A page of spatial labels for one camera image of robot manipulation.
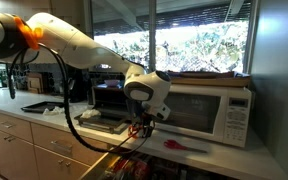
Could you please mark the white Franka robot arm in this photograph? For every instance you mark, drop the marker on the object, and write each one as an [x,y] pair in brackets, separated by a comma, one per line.
[84,50]

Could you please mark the black baking tray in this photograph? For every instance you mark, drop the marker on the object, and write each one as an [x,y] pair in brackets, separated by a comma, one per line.
[39,107]

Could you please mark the small orange red object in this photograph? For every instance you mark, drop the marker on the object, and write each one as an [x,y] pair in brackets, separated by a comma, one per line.
[133,130]

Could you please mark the wooden wall cabinets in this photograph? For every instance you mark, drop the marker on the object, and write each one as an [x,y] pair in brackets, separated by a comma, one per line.
[67,10]

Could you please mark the crumpled white paper towel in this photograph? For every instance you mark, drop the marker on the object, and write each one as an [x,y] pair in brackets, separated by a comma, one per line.
[90,113]
[54,111]

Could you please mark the open wooden drawer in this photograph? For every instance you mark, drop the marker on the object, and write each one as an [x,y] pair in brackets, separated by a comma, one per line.
[100,166]

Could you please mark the wooden base cabinet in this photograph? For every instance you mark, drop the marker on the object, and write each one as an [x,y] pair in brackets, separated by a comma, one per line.
[17,156]

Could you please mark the window frame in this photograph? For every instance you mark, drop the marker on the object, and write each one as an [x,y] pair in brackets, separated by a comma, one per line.
[152,33]

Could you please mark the red packet in drawer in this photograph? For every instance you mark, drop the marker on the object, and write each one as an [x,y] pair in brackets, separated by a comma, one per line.
[140,168]

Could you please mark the purple plastic bowl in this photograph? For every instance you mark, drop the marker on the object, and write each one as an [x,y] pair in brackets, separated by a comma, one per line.
[112,82]

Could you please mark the white microwave oven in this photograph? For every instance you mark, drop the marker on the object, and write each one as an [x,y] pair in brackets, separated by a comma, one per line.
[217,113]

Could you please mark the black coffee maker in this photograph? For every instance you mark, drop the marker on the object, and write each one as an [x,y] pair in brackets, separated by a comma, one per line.
[79,88]

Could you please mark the wooden serving tray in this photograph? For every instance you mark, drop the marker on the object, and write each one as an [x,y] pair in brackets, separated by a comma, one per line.
[210,80]

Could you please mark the silver black toaster oven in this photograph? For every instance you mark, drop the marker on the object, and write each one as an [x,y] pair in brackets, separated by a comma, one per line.
[107,103]

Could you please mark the wooden cutting boards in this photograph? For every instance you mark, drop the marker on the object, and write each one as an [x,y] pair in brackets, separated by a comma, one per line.
[34,84]

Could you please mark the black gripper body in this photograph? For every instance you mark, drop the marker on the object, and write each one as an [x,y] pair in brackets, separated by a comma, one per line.
[138,111]

